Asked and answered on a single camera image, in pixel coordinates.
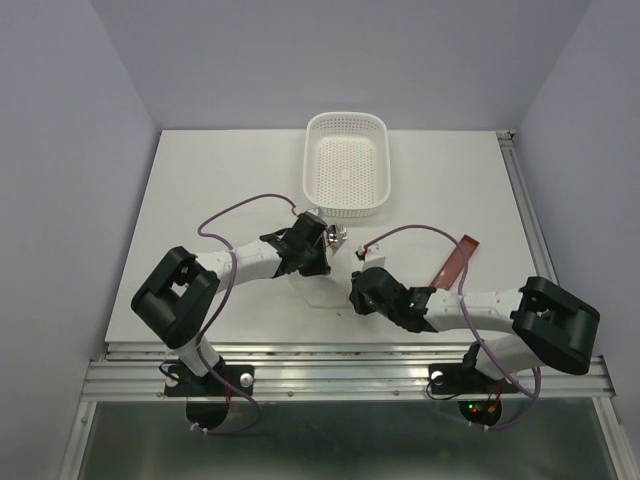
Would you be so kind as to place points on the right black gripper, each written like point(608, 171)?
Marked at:
point(359, 305)

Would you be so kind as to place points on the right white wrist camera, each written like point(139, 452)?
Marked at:
point(370, 257)

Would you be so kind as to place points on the aluminium rail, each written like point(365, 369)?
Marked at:
point(533, 232)
point(286, 372)

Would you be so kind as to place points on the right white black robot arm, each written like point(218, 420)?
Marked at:
point(541, 324)

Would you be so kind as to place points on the white paper napkin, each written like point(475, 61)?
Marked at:
point(329, 291)

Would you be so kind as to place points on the aluminium right side rail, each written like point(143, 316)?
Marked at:
point(533, 232)

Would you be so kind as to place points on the aluminium front rail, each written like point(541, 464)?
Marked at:
point(286, 372)

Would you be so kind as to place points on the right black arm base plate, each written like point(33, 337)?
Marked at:
point(450, 381)

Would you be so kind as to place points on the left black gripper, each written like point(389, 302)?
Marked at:
point(321, 266)

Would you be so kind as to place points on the white perforated plastic basket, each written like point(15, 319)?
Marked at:
point(346, 169)

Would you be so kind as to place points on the green handled spoon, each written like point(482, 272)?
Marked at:
point(331, 237)

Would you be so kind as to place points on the red plastic utensil tray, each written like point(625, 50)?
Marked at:
point(453, 266)

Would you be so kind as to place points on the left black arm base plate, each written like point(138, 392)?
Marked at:
point(208, 400)

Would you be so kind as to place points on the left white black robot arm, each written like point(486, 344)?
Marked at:
point(175, 299)

